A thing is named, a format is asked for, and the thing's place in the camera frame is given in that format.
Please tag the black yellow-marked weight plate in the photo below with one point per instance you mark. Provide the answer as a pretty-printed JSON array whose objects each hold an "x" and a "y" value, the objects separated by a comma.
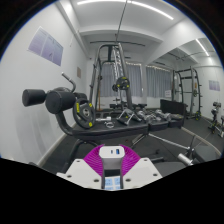
[{"x": 80, "y": 111}]

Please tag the small purple wall poster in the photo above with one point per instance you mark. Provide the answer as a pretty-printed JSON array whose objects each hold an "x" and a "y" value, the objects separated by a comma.
[{"x": 214, "y": 85}]

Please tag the chrome dumbbell group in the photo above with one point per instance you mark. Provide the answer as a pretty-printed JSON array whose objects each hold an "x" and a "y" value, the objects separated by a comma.
[{"x": 160, "y": 115}]

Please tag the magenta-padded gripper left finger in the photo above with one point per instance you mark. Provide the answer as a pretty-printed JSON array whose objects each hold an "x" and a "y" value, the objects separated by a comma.
[{"x": 81, "y": 171}]

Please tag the small black weight plate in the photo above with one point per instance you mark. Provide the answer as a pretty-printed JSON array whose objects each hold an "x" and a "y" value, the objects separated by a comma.
[{"x": 122, "y": 83}]

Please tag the grey window curtain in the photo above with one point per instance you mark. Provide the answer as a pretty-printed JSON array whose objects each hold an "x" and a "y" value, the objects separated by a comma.
[
  {"x": 136, "y": 80},
  {"x": 160, "y": 81}
]

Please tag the black exercise bike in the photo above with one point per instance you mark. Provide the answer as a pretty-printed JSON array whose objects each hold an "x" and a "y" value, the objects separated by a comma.
[{"x": 216, "y": 121}]

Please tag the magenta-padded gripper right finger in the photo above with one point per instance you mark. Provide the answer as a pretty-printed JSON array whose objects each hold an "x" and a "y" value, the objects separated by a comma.
[{"x": 143, "y": 171}]

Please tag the white charger block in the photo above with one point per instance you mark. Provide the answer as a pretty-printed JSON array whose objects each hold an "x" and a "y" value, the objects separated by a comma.
[{"x": 111, "y": 160}]

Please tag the short ceiling light strip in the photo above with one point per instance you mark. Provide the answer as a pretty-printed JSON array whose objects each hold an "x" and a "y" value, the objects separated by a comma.
[{"x": 202, "y": 47}]

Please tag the small brown wall panel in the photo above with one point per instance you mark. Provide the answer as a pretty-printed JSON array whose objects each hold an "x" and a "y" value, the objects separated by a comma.
[{"x": 79, "y": 72}]

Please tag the black weight bench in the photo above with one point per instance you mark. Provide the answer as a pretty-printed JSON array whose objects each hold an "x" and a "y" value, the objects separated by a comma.
[{"x": 110, "y": 130}]

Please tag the black padded exercise machine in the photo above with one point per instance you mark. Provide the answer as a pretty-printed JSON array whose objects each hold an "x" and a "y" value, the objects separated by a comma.
[{"x": 203, "y": 153}]

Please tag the long ceiling light strip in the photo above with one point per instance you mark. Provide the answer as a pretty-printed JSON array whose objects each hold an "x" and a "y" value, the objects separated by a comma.
[{"x": 146, "y": 7}]

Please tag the black squat rack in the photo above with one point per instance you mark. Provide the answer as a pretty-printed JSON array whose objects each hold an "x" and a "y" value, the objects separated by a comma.
[{"x": 196, "y": 90}]

